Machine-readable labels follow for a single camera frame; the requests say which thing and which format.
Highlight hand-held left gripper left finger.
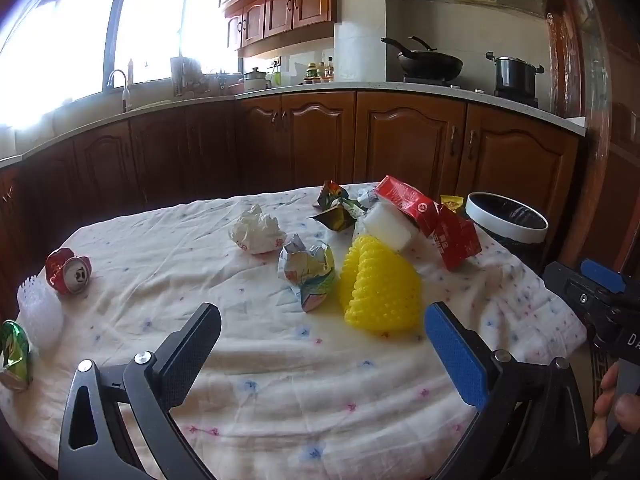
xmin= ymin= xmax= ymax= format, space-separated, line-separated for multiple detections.
xmin=58 ymin=302 xmax=222 ymax=480

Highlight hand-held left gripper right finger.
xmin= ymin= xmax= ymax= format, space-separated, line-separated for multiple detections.
xmin=424 ymin=301 xmax=591 ymax=480

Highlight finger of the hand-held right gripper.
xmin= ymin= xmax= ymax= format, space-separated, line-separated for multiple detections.
xmin=542 ymin=261 xmax=608 ymax=333
xmin=580 ymin=258 xmax=628 ymax=295

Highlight white-rimmed bin with black bag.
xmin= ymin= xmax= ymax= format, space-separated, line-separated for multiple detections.
xmin=465 ymin=191 xmax=549 ymax=273

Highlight yellow foam fruit net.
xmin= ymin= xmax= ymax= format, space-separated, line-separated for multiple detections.
xmin=339 ymin=235 xmax=423 ymax=333

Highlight small red carton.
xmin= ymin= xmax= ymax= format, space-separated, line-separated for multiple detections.
xmin=432 ymin=202 xmax=482 ymax=272

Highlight white paper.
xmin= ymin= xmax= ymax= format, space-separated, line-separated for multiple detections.
xmin=229 ymin=204 xmax=288 ymax=255

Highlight white foam block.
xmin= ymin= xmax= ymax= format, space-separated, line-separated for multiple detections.
xmin=362 ymin=200 xmax=423 ymax=252

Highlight crushed red can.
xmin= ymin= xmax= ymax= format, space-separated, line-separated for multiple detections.
xmin=45 ymin=248 xmax=93 ymax=295

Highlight white foam fruit net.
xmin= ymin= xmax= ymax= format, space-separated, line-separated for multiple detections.
xmin=17 ymin=275 xmax=65 ymax=350

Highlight large red carton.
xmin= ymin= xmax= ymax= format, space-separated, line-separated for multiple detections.
xmin=374 ymin=175 xmax=441 ymax=238

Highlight green foil wrapper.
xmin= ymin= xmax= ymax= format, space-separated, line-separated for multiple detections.
xmin=0 ymin=320 xmax=34 ymax=392

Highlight small white wrapper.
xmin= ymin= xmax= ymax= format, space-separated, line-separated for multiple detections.
xmin=356 ymin=185 xmax=383 ymax=208

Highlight dark green gold wrapper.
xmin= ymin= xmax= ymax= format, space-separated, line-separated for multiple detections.
xmin=306 ymin=199 xmax=368 ymax=233

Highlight red green snack packet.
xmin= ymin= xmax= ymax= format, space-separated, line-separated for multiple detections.
xmin=313 ymin=180 xmax=350 ymax=211

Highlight person's right hand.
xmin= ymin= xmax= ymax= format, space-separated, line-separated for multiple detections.
xmin=590 ymin=362 xmax=640 ymax=458

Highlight white floral tablecloth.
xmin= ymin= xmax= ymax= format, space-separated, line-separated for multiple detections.
xmin=0 ymin=180 xmax=588 ymax=480

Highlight black gas stove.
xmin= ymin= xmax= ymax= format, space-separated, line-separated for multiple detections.
xmin=402 ymin=76 xmax=540 ymax=108

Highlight steel cooking pot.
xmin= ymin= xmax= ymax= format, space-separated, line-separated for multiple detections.
xmin=485 ymin=51 xmax=545 ymax=101

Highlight wooden base cabinets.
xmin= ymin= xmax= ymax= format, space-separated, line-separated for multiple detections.
xmin=0 ymin=91 xmax=581 ymax=311

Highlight black wok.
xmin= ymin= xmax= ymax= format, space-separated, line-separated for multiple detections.
xmin=381 ymin=35 xmax=464 ymax=81

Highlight chrome faucet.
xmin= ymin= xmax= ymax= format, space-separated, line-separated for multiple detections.
xmin=107 ymin=69 xmax=132 ymax=113

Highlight white rice cooker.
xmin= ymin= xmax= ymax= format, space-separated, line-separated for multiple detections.
xmin=241 ymin=67 xmax=273 ymax=93

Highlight grey kitchen countertop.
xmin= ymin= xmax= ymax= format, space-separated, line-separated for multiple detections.
xmin=0 ymin=80 xmax=587 ymax=168

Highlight kitchen window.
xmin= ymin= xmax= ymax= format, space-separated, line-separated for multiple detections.
xmin=0 ymin=0 xmax=241 ymax=131

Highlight wooden wall cabinets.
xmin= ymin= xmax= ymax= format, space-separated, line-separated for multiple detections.
xmin=215 ymin=0 xmax=341 ymax=58

